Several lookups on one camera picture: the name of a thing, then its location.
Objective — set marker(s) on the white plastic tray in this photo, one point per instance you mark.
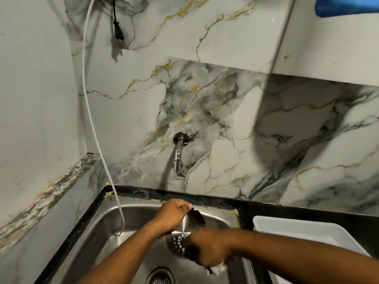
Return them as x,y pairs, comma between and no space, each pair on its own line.
308,233

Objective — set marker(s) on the person's right hand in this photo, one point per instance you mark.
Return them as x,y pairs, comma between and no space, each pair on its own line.
208,246

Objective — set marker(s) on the perforated steel cutlery holder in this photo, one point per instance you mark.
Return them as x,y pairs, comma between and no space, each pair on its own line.
185,230

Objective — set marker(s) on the blue plastic object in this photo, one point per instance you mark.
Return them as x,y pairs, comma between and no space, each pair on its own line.
346,5

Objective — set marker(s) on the white scrubbing sponge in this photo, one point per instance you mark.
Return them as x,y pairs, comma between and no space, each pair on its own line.
216,268

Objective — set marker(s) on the person's left fingers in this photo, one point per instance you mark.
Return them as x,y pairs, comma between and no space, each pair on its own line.
184,204

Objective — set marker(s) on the person's left hand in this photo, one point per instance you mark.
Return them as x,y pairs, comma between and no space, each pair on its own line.
169,213

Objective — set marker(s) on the chrome wall tap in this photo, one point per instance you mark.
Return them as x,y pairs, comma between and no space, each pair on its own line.
179,150

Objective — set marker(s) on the person's right forearm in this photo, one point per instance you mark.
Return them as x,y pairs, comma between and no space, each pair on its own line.
302,257

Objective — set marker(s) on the stainless steel sink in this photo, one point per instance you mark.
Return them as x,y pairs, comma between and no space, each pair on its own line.
142,242

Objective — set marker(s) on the person's left forearm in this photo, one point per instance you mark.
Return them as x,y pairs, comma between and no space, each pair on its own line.
118,257

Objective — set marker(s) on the sink drain strainer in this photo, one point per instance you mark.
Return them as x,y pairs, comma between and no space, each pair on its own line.
160,276

